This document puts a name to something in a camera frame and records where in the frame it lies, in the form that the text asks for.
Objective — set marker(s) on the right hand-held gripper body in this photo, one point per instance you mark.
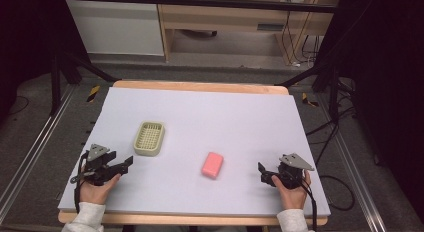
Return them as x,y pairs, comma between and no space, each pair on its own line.
292,170

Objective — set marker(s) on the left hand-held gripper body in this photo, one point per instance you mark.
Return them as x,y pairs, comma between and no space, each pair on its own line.
96,163

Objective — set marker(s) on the beige soap dish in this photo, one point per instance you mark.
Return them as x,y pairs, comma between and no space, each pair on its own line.
149,139

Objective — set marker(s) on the pink soap bar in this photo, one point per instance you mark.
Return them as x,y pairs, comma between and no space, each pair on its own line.
212,165

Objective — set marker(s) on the person's right hand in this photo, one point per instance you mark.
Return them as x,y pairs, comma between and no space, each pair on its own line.
292,193

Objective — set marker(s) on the person's left hand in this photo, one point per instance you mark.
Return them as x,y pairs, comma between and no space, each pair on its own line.
97,190

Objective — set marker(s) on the yellow black striped tape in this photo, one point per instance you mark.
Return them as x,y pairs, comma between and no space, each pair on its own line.
93,93
309,100

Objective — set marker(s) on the white foam mat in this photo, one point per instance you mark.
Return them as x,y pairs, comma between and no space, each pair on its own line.
200,132

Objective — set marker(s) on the black metal stand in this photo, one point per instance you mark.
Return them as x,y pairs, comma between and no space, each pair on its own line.
63,68
325,78

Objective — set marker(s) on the wooden table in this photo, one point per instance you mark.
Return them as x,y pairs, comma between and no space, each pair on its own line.
200,86

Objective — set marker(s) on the white cabinet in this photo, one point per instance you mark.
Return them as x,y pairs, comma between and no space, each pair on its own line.
116,28

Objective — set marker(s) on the wooden desk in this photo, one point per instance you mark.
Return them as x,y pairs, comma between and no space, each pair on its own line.
233,18

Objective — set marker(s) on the black crossbar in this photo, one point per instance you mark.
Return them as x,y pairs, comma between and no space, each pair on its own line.
200,2

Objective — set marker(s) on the metal floor rail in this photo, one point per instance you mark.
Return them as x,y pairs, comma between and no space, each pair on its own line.
33,148
356,178

